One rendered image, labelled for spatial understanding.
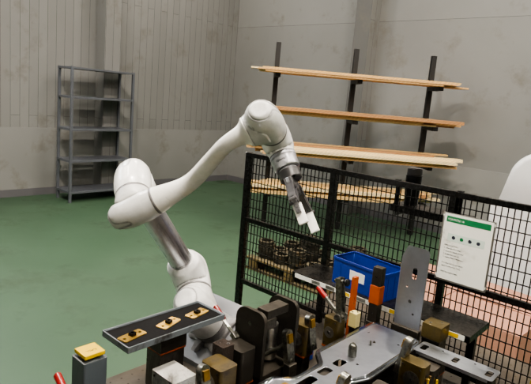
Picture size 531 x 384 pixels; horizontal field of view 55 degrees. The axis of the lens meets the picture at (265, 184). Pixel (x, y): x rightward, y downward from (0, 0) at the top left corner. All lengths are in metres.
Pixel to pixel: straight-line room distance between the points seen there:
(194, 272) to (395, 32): 7.20
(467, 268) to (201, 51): 8.86
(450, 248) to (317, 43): 7.76
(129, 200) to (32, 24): 7.24
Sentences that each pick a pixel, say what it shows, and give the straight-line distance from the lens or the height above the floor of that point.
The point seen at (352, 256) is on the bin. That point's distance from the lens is 2.60.
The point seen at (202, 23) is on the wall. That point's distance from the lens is 10.69.
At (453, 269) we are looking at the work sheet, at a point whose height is 1.21.
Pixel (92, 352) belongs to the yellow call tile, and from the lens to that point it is 1.52.
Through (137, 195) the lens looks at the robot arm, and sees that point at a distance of 1.81.
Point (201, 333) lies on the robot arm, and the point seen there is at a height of 0.87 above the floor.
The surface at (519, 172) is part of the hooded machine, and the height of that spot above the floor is 1.42.
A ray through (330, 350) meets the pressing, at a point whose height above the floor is 1.00.
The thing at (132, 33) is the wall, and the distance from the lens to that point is 9.72.
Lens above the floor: 1.88
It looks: 10 degrees down
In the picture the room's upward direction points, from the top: 5 degrees clockwise
